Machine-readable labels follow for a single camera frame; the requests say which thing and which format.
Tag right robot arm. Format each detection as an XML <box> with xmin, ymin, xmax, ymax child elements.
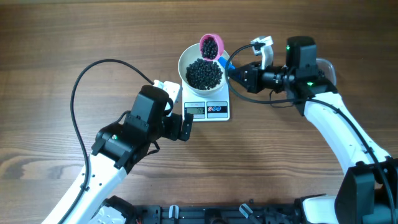
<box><xmin>225</xmin><ymin>36</ymin><xmax>397</xmax><ymax>223</ymax></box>

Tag black right camera cable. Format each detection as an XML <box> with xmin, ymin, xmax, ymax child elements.
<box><xmin>224</xmin><ymin>42</ymin><xmax>397</xmax><ymax>224</ymax></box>

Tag black beans in bowl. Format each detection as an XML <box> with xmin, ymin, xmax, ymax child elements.
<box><xmin>185</xmin><ymin>58</ymin><xmax>223</xmax><ymax>90</ymax></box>

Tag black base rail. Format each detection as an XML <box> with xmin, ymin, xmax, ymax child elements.
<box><xmin>90</xmin><ymin>195</ymin><xmax>312</xmax><ymax>224</ymax></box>

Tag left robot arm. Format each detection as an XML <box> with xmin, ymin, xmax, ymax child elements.
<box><xmin>44</xmin><ymin>82</ymin><xmax>193</xmax><ymax>223</ymax></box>

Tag black left camera cable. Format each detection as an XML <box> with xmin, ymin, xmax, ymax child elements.
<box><xmin>57</xmin><ymin>58</ymin><xmax>155</xmax><ymax>224</ymax></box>

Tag white digital kitchen scale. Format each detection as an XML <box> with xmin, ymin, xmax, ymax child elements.
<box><xmin>182</xmin><ymin>79</ymin><xmax>230</xmax><ymax>122</ymax></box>

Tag pink scoop blue handle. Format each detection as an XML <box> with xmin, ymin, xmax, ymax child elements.
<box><xmin>199</xmin><ymin>34</ymin><xmax>227</xmax><ymax>68</ymax></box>

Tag clear plastic container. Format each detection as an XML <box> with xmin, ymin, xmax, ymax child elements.
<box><xmin>316</xmin><ymin>58</ymin><xmax>336</xmax><ymax>85</ymax></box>

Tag white bowl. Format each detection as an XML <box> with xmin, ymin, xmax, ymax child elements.
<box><xmin>178</xmin><ymin>43</ymin><xmax>226</xmax><ymax>84</ymax></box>

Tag black camera cable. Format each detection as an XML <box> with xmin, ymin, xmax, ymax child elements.
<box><xmin>224</xmin><ymin>42</ymin><xmax>397</xmax><ymax>224</ymax></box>
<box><xmin>57</xmin><ymin>58</ymin><xmax>155</xmax><ymax>224</ymax></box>

